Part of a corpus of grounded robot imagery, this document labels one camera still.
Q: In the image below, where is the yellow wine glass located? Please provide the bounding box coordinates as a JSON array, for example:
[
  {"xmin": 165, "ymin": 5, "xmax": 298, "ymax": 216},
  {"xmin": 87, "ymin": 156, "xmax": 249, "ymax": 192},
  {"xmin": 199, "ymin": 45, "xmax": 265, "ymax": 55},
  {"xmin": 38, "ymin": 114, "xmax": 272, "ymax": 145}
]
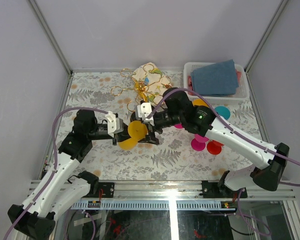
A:
[
  {"xmin": 118, "ymin": 120, "xmax": 148, "ymax": 151},
  {"xmin": 192, "ymin": 99, "xmax": 209, "ymax": 108}
]

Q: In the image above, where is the magenta wine glass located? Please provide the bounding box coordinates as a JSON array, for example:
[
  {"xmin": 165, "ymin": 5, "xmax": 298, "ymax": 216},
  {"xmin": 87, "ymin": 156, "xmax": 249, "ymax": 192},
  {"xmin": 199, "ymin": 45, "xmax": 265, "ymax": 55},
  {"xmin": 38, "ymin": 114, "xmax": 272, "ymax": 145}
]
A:
[
  {"xmin": 191, "ymin": 134, "xmax": 210, "ymax": 152},
  {"xmin": 174, "ymin": 123, "xmax": 184, "ymax": 129}
]

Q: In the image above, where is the gold wine glass rack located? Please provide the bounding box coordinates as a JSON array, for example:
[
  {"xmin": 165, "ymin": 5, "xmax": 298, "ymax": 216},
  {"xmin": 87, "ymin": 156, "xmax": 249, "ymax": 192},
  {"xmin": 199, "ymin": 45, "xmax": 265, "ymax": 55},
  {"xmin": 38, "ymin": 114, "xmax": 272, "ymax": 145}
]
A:
[{"xmin": 110, "ymin": 62, "xmax": 173, "ymax": 112}]

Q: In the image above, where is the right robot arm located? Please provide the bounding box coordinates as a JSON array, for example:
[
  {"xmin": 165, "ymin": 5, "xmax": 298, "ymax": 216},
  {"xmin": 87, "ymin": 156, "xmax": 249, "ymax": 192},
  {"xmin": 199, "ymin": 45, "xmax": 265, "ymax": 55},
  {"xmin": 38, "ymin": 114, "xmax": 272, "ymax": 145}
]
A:
[{"xmin": 135, "ymin": 87, "xmax": 290, "ymax": 198}]

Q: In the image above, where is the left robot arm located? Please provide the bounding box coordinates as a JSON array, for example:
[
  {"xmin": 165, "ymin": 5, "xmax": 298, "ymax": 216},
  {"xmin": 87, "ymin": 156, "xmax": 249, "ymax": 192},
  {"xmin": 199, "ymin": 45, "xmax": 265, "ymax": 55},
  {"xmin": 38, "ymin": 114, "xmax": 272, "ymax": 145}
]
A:
[{"xmin": 4, "ymin": 107, "xmax": 130, "ymax": 240}]

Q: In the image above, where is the teal wine glass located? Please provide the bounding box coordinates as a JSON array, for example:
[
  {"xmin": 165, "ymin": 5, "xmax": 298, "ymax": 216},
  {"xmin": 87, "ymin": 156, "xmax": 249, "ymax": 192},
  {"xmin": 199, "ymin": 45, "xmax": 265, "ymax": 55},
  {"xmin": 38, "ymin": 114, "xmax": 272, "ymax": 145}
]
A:
[{"xmin": 214, "ymin": 105, "xmax": 231, "ymax": 120}]

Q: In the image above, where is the red wine glass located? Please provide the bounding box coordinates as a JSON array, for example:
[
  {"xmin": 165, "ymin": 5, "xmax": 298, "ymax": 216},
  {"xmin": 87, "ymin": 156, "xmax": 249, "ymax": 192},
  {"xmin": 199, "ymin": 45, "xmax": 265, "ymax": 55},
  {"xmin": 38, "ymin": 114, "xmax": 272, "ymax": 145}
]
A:
[{"xmin": 206, "ymin": 140, "xmax": 224, "ymax": 155}]

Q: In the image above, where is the dinosaur print cloth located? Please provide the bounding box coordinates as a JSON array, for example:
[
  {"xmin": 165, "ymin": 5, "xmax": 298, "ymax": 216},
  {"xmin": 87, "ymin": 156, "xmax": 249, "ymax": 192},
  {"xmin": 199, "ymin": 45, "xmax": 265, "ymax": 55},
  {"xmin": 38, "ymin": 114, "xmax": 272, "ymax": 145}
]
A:
[{"xmin": 132, "ymin": 62, "xmax": 172, "ymax": 106}]

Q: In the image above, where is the pink folded cloth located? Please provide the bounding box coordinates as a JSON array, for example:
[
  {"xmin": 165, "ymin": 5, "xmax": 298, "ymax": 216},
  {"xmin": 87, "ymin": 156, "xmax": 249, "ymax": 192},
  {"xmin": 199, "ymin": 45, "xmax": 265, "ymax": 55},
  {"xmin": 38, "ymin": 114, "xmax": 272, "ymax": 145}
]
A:
[{"xmin": 187, "ymin": 75, "xmax": 193, "ymax": 90}]

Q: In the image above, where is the blue folded towel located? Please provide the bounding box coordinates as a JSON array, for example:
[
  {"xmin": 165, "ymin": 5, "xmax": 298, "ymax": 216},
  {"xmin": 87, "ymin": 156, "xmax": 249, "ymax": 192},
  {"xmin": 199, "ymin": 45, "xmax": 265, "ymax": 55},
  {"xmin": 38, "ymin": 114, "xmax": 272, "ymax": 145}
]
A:
[{"xmin": 190, "ymin": 59, "xmax": 239, "ymax": 96}]

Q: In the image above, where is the white plastic basket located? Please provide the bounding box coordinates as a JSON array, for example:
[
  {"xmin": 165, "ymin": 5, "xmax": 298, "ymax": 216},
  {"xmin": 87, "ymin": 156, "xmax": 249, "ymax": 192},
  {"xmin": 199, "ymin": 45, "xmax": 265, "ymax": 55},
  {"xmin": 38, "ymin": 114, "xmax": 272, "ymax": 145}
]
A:
[{"xmin": 183, "ymin": 62, "xmax": 250, "ymax": 104}]

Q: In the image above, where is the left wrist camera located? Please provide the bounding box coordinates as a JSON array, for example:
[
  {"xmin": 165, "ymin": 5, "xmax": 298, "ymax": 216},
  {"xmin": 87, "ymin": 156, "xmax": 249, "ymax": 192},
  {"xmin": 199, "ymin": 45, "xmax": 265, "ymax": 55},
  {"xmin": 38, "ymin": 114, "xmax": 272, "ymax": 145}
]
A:
[{"xmin": 105, "ymin": 111, "xmax": 124, "ymax": 138}]

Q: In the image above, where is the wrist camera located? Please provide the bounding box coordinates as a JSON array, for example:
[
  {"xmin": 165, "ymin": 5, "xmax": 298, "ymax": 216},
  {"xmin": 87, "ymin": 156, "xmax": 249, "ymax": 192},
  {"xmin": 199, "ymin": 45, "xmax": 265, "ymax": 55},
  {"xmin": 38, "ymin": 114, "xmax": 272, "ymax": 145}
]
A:
[
  {"xmin": 105, "ymin": 111, "xmax": 124, "ymax": 138},
  {"xmin": 135, "ymin": 102, "xmax": 155, "ymax": 126}
]

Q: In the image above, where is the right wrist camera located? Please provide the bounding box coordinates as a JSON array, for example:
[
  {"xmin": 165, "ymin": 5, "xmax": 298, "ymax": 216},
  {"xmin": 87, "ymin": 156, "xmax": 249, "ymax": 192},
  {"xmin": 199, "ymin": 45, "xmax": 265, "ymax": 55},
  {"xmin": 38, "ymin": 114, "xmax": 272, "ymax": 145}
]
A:
[{"xmin": 135, "ymin": 102, "xmax": 155, "ymax": 126}]

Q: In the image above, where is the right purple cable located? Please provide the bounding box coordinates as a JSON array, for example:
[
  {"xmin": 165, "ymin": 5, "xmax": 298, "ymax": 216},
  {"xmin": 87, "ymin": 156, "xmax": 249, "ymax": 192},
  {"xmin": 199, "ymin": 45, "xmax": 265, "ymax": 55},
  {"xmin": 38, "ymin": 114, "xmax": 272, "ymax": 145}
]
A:
[{"xmin": 146, "ymin": 87, "xmax": 300, "ymax": 188}]

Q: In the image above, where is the purple cable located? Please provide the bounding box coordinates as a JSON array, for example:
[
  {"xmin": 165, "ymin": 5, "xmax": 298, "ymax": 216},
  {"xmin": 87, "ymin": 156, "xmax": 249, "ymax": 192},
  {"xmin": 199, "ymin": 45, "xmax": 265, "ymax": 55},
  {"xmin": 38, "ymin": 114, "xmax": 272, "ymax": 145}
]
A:
[
  {"xmin": 2, "ymin": 107, "xmax": 108, "ymax": 240},
  {"xmin": 146, "ymin": 87, "xmax": 300, "ymax": 188}
]

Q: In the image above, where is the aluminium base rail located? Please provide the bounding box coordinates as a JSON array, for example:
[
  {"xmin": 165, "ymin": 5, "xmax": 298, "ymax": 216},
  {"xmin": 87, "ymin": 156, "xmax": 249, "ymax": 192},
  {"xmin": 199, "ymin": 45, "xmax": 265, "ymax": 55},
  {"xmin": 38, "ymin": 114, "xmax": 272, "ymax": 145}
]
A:
[{"xmin": 29, "ymin": 179, "xmax": 296, "ymax": 201}]

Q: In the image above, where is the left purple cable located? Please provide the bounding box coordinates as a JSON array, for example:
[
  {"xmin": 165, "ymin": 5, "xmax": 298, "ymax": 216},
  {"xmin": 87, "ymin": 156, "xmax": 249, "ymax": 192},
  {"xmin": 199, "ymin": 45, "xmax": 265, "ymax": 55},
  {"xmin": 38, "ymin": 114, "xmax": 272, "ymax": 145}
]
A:
[{"xmin": 2, "ymin": 107, "xmax": 108, "ymax": 240}]

